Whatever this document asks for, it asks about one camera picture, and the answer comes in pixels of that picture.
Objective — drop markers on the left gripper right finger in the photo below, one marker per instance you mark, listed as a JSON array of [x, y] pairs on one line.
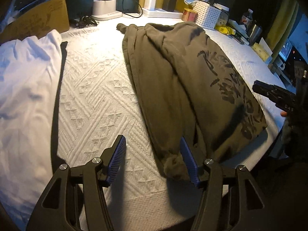
[[193, 160]]

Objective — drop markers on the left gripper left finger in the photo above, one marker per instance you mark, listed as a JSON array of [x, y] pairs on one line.
[[111, 160]]

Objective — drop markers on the brown t-shirt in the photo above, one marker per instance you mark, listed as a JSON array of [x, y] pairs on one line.
[[187, 88]]

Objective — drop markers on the person's right hand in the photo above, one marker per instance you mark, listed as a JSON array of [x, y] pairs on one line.
[[283, 114]]

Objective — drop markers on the white mug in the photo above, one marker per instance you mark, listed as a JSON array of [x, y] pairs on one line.
[[279, 63]]

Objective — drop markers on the computer monitor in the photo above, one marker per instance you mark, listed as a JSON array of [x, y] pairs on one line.
[[285, 50]]

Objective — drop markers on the yellow tissue box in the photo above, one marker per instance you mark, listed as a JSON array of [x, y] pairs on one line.
[[263, 51]]

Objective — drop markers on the steel tumbler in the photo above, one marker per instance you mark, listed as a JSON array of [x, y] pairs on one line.
[[254, 32]]

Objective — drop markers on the black smartphone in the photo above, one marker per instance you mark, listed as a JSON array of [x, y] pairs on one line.
[[240, 39]]

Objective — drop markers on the plastic water bottle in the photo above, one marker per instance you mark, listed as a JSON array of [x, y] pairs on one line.
[[247, 18]]

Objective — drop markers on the yellow snack bag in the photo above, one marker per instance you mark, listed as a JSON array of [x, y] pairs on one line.
[[227, 30]]

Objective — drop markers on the clear jar white lid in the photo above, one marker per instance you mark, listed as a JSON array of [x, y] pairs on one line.
[[224, 14]]

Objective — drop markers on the white perforated basket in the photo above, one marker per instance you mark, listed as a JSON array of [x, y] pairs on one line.
[[207, 16]]

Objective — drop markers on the white cloth pile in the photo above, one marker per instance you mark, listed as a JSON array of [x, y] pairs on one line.
[[30, 71]]

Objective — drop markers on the red gold can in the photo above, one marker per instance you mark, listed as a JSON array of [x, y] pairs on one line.
[[189, 15]]

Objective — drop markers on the black power adapter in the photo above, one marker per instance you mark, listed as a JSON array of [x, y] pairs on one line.
[[169, 5]]

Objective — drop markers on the white desk lamp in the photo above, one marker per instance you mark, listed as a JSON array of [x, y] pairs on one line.
[[103, 10]]

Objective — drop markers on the white power strip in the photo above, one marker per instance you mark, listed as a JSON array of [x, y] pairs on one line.
[[160, 13]]

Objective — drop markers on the cardboard box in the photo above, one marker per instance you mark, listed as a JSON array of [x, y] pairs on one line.
[[38, 21]]

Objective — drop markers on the white phone charger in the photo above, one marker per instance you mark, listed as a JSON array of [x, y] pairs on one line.
[[150, 5]]

